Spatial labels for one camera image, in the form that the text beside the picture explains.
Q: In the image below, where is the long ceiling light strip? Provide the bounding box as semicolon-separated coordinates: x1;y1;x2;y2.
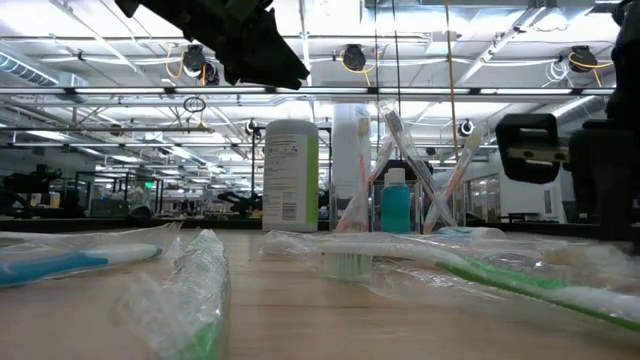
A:
0;85;619;97

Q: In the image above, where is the yellow cable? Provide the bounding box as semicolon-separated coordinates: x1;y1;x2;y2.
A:
444;0;460;161

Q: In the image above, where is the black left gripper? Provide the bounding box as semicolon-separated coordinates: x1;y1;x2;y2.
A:
114;0;311;90

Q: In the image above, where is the blue white toothbrush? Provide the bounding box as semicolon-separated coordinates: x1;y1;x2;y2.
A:
0;222;184;290

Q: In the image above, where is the green white toothbrush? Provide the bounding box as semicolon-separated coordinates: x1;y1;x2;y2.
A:
259;229;640;336
117;228;232;360

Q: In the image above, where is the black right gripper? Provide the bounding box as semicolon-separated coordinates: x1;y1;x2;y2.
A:
496;113;640;239

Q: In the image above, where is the teal mouthwash bottle white cap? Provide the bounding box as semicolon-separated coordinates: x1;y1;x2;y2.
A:
379;167;412;235

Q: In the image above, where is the white green wipes canister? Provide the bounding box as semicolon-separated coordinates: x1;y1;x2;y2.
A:
261;118;320;234

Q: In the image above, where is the black metal table frame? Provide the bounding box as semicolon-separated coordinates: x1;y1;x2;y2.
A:
0;217;640;240

